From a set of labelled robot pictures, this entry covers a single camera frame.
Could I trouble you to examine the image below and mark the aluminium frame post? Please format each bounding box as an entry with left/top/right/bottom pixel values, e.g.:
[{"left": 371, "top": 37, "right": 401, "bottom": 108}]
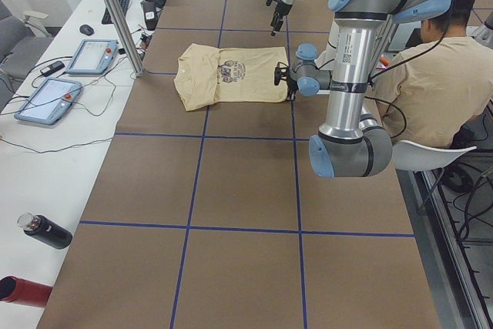
[{"left": 103, "top": 0, "right": 144, "bottom": 77}]

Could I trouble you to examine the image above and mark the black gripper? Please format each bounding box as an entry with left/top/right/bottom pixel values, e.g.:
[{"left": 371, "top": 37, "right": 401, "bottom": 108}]
[
  {"left": 274, "top": 62, "right": 297, "bottom": 101},
  {"left": 266, "top": 0, "right": 291, "bottom": 36}
]

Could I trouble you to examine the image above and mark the black water bottle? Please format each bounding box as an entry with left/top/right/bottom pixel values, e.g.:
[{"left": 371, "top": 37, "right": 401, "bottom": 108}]
[{"left": 17, "top": 213, "right": 72, "bottom": 250}]

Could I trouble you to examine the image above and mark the blue teach pendant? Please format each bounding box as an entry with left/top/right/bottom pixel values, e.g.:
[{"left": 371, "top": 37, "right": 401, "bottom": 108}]
[
  {"left": 65, "top": 39, "right": 118, "bottom": 76},
  {"left": 14, "top": 78, "right": 82, "bottom": 126}
]

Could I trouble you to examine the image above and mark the black computer mouse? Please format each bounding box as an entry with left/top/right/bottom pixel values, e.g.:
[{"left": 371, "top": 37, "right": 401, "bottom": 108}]
[{"left": 79, "top": 24, "right": 95, "bottom": 36}]

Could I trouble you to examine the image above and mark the red bottle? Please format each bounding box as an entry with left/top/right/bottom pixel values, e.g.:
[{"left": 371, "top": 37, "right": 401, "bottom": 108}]
[{"left": 1, "top": 276, "right": 52, "bottom": 307}]

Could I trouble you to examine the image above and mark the seated person in beige shirt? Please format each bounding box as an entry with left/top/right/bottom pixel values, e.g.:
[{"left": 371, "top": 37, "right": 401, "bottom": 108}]
[{"left": 374, "top": 0, "right": 492, "bottom": 148}]

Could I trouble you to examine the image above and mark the black keyboard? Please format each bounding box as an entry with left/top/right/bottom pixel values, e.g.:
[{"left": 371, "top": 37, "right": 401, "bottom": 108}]
[{"left": 101, "top": 0, "right": 132, "bottom": 25}]

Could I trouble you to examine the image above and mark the upper blue teach pendant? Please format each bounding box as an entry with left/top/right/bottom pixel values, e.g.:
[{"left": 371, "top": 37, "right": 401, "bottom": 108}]
[{"left": 65, "top": 39, "right": 118, "bottom": 76}]

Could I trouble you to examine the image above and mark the white chair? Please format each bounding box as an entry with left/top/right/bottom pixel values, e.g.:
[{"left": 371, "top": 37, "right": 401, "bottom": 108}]
[{"left": 392, "top": 139, "right": 478, "bottom": 214}]

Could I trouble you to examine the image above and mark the beige long sleeve shirt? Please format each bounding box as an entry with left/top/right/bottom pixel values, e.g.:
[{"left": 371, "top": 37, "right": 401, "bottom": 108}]
[{"left": 174, "top": 44, "right": 287, "bottom": 111}]

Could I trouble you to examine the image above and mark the lower blue teach pendant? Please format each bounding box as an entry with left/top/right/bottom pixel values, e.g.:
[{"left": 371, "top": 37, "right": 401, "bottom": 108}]
[{"left": 14, "top": 78, "right": 82, "bottom": 126}]

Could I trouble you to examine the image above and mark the black label printer device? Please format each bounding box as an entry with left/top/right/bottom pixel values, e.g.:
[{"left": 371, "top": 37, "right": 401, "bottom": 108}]
[{"left": 141, "top": 1, "right": 159, "bottom": 31}]

